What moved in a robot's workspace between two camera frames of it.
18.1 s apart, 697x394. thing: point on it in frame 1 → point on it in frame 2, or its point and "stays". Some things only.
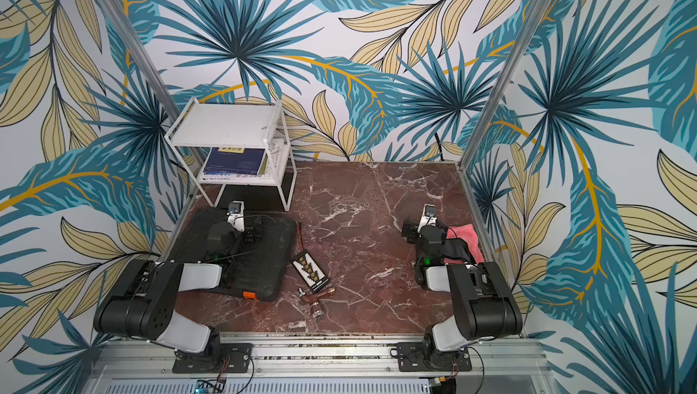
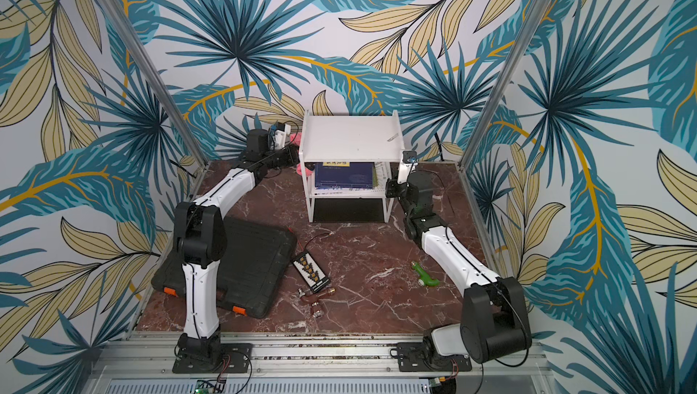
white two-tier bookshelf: x=224 y=143 → x=348 y=156
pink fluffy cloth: x=467 y=233 → x=296 y=138
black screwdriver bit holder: x=309 y=272 stays
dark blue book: x=234 y=161 → x=344 y=174
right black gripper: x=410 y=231 → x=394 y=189
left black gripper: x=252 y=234 → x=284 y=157
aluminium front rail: x=324 y=364 stays
